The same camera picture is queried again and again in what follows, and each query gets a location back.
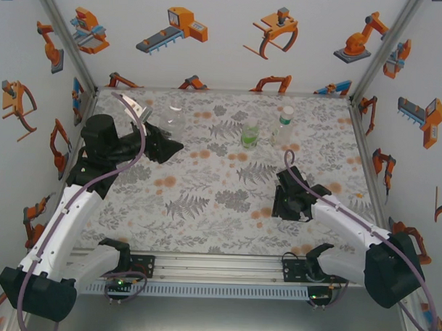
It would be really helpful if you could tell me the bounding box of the clear bottle with butterfly label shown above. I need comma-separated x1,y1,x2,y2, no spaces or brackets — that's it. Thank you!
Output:
267,104,295,147

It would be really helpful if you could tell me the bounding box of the clear cup with green liquid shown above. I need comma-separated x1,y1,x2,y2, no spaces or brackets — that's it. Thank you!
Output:
239,117,263,150

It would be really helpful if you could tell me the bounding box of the floral fern print tablecloth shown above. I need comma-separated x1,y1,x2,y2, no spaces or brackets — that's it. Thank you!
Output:
72,86,390,261

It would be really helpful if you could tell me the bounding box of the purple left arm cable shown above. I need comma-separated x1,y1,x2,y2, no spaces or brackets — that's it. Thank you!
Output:
15,88,149,331

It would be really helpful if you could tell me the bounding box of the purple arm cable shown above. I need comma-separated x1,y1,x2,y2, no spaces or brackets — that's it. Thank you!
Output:
15,88,149,331
277,149,442,331

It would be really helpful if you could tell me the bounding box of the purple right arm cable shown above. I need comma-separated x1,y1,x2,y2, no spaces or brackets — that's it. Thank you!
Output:
277,149,442,331

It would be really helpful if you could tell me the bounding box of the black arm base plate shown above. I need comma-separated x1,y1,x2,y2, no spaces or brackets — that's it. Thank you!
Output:
280,259,309,285
128,254,157,279

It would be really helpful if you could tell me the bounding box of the short purple base cable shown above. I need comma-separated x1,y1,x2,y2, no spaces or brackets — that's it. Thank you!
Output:
306,273,351,311
103,270,149,306

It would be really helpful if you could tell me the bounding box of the aluminium frame post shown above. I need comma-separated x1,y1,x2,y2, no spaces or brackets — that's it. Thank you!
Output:
27,0,102,93
350,0,426,107

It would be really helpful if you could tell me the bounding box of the slotted grey cable tray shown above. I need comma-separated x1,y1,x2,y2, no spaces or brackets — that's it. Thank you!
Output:
85,279,311,303

